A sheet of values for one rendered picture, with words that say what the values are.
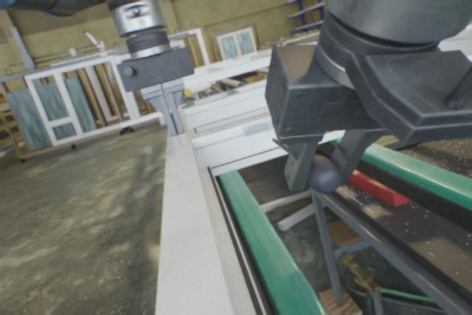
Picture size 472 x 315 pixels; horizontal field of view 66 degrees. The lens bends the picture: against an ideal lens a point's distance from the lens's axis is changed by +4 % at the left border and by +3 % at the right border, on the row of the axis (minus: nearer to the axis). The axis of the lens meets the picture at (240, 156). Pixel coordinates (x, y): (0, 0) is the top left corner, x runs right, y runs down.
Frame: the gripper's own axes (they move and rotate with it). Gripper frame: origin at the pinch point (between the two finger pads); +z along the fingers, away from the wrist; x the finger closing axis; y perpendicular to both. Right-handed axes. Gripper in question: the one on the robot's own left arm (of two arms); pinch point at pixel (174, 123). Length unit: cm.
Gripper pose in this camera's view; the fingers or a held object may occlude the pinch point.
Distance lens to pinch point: 71.3
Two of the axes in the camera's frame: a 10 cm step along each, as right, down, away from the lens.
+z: 2.5, 9.2, 2.9
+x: 9.5, -2.9, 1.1
